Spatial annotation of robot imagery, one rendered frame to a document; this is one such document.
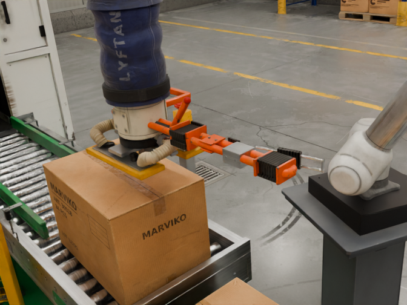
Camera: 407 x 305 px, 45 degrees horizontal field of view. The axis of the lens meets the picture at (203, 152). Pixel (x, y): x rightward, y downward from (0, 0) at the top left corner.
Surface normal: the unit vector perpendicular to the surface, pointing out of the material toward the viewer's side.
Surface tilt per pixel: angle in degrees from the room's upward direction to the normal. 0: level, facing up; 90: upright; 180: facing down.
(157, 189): 0
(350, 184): 92
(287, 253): 0
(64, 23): 90
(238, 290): 0
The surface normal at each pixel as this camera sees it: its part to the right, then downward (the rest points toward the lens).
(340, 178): -0.57, 0.42
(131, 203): -0.08, -0.90
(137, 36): 0.37, 0.00
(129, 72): 0.03, 0.16
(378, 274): 0.33, 0.37
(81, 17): 0.63, 0.28
